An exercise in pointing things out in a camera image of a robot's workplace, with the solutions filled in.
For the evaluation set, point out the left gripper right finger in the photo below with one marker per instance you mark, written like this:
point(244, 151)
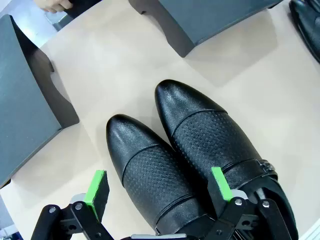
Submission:
point(221, 185)

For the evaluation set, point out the black buckled perforated dress shoe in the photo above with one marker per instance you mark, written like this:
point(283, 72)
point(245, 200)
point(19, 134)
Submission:
point(207, 130)

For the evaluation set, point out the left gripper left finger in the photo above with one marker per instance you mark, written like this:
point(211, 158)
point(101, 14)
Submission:
point(96, 190)

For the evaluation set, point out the low dark grey shoe stand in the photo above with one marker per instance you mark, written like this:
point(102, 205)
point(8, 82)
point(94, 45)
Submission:
point(212, 20)

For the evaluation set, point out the person's right hand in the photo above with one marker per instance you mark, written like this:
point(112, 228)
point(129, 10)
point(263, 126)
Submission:
point(52, 5)

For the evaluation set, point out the tall dark grey shoe stand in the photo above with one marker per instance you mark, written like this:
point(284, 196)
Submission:
point(22, 100)

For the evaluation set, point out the person's dark denim forearm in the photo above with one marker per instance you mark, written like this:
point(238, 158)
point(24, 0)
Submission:
point(82, 6)

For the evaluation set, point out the black smooth leather shoe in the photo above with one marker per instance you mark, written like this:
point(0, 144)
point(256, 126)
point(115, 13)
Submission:
point(310, 27)

